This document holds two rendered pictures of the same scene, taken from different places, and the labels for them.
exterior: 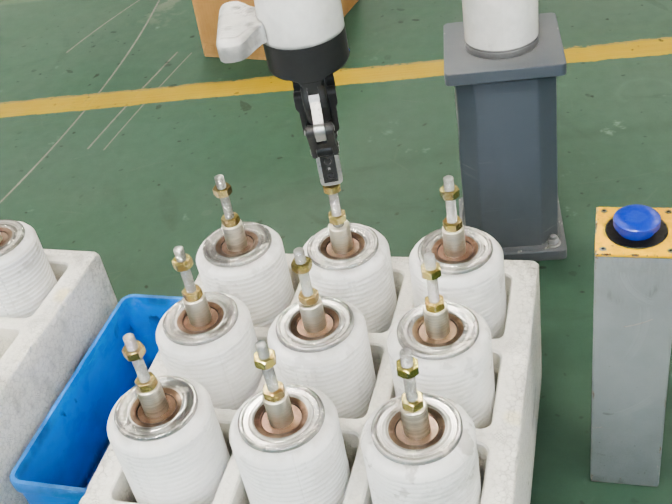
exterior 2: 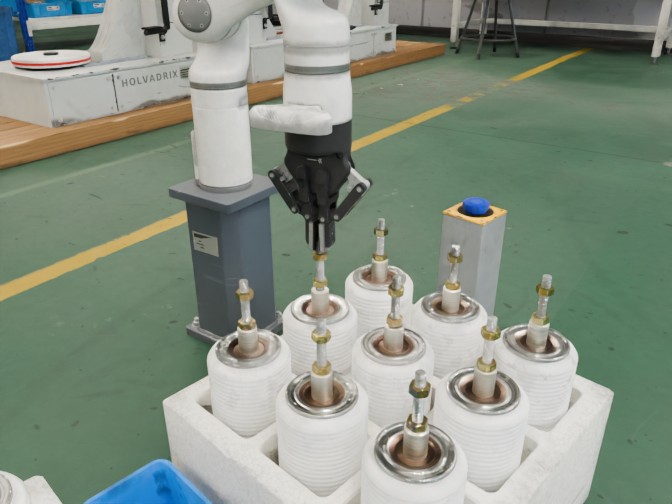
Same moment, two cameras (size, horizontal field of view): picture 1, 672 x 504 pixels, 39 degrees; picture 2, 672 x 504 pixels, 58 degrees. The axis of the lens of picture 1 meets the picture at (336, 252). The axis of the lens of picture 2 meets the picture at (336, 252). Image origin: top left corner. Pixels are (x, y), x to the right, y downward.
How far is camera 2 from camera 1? 80 cm
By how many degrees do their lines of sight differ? 57
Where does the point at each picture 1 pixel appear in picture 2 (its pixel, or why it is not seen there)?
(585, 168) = not seen: hidden behind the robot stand
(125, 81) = not seen: outside the picture
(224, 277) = (275, 370)
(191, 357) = (359, 417)
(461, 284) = (409, 289)
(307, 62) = (348, 133)
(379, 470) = (558, 372)
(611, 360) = (480, 297)
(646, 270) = (497, 225)
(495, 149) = (251, 256)
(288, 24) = (344, 100)
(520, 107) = (262, 220)
